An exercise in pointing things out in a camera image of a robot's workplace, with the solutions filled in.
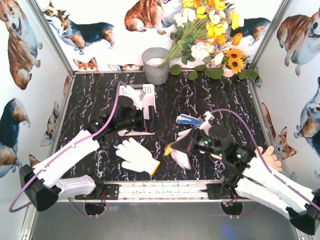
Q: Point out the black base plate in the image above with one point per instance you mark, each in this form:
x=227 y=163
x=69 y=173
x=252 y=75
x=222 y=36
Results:
x=109 y=191
x=215 y=191

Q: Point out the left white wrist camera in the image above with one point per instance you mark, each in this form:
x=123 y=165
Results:
x=134 y=92

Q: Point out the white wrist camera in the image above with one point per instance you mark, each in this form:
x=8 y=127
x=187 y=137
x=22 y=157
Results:
x=204 y=121
x=134 y=92

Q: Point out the white glove orange cuff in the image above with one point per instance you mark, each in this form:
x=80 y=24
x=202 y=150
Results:
x=136 y=157

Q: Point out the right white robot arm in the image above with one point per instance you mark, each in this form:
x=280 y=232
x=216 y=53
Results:
x=251 y=178

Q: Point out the grey metal bucket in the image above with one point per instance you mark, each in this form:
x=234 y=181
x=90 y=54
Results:
x=156 y=70

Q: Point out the artificial flower bouquet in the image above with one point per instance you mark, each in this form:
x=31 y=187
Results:
x=202 y=29

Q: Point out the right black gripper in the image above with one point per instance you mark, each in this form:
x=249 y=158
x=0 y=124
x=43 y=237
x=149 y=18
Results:
x=192 y=141

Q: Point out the sunflower pot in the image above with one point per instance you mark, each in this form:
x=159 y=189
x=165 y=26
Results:
x=234 y=61

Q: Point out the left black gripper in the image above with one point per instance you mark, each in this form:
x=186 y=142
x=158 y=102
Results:
x=145 y=120

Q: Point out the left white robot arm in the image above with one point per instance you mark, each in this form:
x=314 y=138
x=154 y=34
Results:
x=43 y=184

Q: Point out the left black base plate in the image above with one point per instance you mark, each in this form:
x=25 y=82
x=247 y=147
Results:
x=109 y=191

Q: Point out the white plastic storage basket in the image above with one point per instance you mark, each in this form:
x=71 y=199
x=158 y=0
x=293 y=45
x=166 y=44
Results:
x=148 y=100

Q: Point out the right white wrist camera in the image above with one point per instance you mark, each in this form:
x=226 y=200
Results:
x=204 y=121

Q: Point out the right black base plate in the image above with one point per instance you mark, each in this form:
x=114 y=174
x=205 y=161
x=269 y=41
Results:
x=215 y=191

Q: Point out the blue dotted work glove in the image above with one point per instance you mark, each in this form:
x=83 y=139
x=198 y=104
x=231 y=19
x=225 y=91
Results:
x=188 y=120

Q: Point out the yellow dotted work glove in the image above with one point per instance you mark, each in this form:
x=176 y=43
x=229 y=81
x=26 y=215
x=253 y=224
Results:
x=168 y=149

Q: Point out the front aluminium rail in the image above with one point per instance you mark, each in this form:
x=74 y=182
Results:
x=161 y=191

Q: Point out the white knit glove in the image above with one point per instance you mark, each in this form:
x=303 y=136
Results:
x=179 y=157

